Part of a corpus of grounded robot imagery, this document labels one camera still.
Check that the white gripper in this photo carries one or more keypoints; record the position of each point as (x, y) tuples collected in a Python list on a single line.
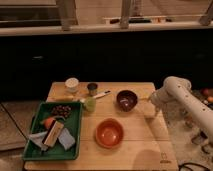
[(157, 99)]

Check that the dark purple bowl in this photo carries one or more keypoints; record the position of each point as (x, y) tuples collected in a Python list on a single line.
[(126, 100)]

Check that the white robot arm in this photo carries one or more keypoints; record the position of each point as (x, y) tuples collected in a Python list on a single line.
[(179, 89)]

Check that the white black-tipped marker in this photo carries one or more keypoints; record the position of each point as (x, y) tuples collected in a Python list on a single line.
[(102, 94)]

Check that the orange bowl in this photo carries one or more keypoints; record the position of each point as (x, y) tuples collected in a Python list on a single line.
[(109, 133)]

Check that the dark metal cup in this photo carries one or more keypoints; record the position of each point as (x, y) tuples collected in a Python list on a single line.
[(92, 88)]

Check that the green cup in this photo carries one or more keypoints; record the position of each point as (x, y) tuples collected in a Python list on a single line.
[(90, 104)]

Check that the white cup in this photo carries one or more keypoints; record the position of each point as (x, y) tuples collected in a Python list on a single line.
[(72, 84)]

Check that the green plastic tray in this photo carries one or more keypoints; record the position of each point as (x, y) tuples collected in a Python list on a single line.
[(57, 152)]

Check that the bunch of dark grapes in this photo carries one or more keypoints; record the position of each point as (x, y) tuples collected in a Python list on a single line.
[(61, 110)]

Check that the light blue sponge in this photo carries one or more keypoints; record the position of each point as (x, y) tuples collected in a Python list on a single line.
[(66, 139)]

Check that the orange fruit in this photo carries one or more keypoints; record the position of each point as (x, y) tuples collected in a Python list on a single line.
[(48, 122)]

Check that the wooden black board eraser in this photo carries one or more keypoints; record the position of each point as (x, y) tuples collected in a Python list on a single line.
[(53, 133)]

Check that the grey cloth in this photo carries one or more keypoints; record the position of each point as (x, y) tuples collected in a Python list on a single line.
[(37, 139)]

